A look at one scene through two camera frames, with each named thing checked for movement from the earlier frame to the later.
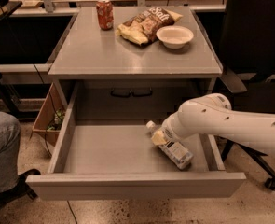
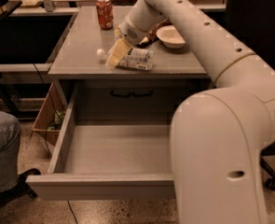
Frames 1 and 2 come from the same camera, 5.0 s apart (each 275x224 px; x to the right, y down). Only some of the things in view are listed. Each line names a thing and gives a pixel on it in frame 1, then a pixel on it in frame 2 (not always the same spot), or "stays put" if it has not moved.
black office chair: [254, 52] stays put
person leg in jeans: [4, 137] stays put
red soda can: [105, 13] stays put
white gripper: [169, 133] → [129, 32]
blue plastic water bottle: [173, 151] → [134, 58]
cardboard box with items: [51, 116] stays put
